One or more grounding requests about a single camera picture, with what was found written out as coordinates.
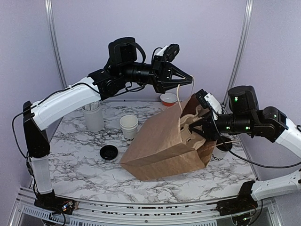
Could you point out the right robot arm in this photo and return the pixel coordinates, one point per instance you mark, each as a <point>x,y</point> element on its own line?
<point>277,128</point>

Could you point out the right aluminium frame post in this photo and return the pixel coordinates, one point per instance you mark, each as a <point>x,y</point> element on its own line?
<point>242,42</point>

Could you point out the left aluminium frame post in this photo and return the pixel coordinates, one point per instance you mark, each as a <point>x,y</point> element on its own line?
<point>54,43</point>

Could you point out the front aluminium rail base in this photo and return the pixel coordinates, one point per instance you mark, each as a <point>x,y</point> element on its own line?
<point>96,213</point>

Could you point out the grey cylindrical canister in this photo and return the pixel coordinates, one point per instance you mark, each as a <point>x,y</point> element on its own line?
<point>94,119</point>

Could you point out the white paper cup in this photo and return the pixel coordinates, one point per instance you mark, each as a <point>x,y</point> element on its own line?
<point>218,155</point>

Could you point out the white sugar packets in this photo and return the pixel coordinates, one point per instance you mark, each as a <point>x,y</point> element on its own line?
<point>91,106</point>

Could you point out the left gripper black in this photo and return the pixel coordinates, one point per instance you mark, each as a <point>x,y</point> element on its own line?
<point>161,74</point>

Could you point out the aluminium frame post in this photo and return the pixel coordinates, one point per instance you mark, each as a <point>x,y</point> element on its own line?
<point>54,43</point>
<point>242,42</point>

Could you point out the brown pulp cup carrier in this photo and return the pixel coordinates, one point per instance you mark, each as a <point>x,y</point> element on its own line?
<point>192,139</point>

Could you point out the orange white bowl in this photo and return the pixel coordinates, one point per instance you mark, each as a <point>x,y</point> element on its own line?
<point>168,99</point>

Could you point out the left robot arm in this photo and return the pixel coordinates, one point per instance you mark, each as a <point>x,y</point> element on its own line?
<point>38,116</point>

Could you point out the brown paper bag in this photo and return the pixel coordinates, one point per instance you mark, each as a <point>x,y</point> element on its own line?
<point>157,151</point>

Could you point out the stack of white paper cups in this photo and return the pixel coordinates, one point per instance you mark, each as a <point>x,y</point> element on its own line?
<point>129,125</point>

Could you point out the black plastic cup lid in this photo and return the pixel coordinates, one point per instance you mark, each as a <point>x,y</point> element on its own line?
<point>225,144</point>

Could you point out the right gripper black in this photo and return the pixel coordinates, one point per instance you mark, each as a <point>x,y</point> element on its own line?
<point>208,123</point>

